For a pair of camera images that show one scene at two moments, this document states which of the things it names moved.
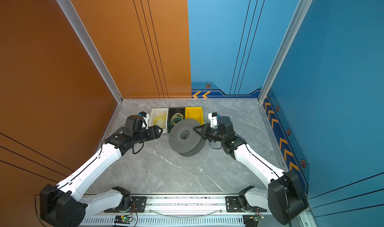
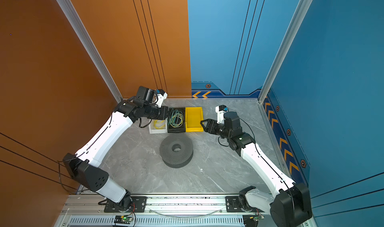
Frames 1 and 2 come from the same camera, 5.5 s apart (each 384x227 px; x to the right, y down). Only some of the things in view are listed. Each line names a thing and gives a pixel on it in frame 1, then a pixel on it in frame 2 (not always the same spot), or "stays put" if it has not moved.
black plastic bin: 172,111 stays put
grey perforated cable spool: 184,140 → 172,159
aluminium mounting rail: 177,211 stays put
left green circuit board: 123,219 stays put
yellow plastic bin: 195,113 stays put
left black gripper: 154,132 → 163,109
